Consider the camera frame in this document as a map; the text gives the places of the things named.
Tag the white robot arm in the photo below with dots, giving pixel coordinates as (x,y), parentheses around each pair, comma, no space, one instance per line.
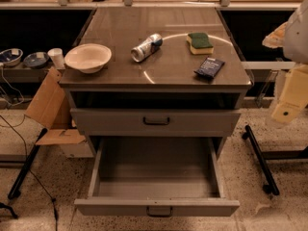
(292,37)

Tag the silver blue drink can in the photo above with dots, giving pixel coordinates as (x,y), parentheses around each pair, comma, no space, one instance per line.
(147,48)

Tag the black right stand leg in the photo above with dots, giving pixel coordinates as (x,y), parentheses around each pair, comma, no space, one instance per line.
(271,186)

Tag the white paper cup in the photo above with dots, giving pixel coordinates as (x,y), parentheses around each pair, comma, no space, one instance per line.
(57,57)

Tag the brown cardboard box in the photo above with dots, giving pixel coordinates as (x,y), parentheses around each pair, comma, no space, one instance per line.
(50,108)

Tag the grey drawer cabinet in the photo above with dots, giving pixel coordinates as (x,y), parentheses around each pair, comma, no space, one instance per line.
(166,80)

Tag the white blue bowl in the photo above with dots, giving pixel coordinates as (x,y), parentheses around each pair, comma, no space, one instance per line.
(11,57)

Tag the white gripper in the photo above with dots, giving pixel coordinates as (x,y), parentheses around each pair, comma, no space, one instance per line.
(297,38)

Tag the green yellow sponge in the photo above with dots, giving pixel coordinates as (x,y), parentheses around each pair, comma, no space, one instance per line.
(200,44)

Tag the black left stand leg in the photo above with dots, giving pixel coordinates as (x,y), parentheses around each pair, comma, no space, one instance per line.
(15,190)

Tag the dark blue snack packet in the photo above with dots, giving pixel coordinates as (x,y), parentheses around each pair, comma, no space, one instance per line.
(210,68)

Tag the black stand leg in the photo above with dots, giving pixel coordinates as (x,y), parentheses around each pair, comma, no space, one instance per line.
(271,186)
(15,190)

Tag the blue bowl with label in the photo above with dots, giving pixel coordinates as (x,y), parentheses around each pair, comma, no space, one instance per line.
(36,60)

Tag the grey drawer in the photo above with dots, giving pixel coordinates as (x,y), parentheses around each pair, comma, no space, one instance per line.
(155,123)
(156,177)

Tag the grey top drawer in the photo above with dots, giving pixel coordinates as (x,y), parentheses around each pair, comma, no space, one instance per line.
(155,123)

